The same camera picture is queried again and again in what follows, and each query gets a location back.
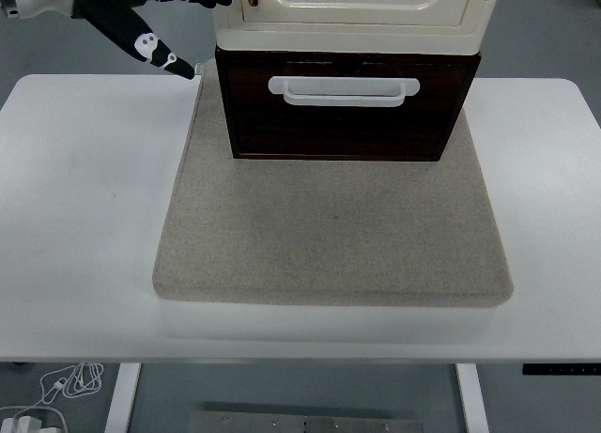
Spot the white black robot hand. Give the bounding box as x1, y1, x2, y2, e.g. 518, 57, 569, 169
13, 0, 245, 81

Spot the white drawer handle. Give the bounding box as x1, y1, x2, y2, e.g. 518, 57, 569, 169
267, 75, 422, 108

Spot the dark wooden drawer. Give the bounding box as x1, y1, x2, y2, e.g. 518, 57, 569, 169
219, 58, 476, 161

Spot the dark wooden drawer housing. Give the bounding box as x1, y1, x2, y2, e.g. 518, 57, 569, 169
214, 45, 483, 162

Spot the cream plastic cabinet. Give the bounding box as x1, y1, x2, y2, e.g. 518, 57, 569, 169
208, 0, 504, 56

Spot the beige fabric mat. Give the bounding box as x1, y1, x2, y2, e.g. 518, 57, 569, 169
151, 64, 515, 308

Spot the white table leg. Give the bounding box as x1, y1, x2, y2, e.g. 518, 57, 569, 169
455, 363, 489, 433
103, 363, 142, 433

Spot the white power adapter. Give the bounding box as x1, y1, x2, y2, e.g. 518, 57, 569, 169
0, 407, 67, 433

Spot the grey metal plate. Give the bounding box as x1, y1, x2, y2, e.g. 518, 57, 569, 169
187, 410, 424, 433

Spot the black table control panel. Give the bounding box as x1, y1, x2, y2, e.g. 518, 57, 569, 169
521, 363, 601, 377

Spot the white cable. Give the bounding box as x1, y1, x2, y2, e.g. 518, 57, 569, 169
0, 362, 105, 413

